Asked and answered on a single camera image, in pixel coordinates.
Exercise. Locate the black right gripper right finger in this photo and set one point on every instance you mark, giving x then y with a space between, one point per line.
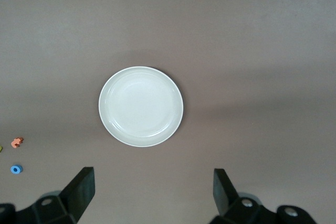
225 200

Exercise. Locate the brown table cover sheet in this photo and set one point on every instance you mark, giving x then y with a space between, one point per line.
236 37

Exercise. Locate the beige brown round plate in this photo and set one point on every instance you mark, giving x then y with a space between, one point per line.
140 106

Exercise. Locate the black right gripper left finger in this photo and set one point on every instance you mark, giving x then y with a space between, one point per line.
76 197

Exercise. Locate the blue letter o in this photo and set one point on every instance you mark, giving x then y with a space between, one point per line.
12 170

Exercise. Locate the orange letter r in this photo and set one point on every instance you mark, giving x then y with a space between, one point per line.
16 142

